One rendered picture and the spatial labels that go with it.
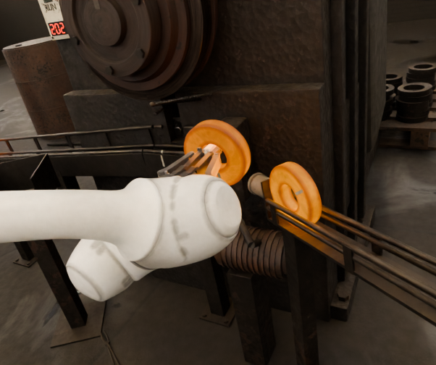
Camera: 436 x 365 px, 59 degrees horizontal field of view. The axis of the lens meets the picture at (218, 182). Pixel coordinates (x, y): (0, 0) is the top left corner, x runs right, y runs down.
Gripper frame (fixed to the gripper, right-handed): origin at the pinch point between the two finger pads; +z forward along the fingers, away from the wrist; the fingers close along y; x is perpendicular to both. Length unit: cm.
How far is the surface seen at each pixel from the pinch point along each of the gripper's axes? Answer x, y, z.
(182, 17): 23.8, -14.3, 20.4
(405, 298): -17.4, 40.3, -15.1
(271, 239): -31.6, 6.3, 7.7
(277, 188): -13.6, 10.7, 6.2
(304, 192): -9.8, 19.1, 0.8
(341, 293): -77, 18, 34
